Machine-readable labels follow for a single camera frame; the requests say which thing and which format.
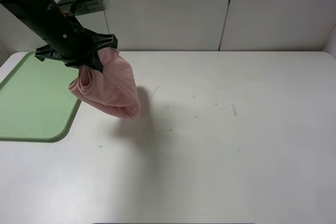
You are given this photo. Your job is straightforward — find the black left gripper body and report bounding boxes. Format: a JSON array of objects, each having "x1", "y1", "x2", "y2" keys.
[{"x1": 34, "y1": 11, "x2": 118, "y2": 67}]

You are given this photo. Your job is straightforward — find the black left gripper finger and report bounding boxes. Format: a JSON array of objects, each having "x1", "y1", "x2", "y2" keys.
[{"x1": 83, "y1": 51, "x2": 103, "y2": 72}]

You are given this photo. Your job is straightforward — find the pink terry towel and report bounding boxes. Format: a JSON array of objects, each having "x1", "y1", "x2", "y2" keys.
[{"x1": 68, "y1": 47, "x2": 141, "y2": 119}]

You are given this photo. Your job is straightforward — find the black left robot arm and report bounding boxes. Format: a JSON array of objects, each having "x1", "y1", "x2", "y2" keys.
[{"x1": 1, "y1": 0, "x2": 118, "y2": 72}]

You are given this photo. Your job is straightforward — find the green plastic tray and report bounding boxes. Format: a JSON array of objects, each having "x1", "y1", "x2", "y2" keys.
[{"x1": 1, "y1": 51, "x2": 80, "y2": 143}]

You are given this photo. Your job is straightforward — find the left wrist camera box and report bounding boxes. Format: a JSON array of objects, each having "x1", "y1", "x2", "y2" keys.
[{"x1": 58, "y1": 0, "x2": 108, "y2": 16}]

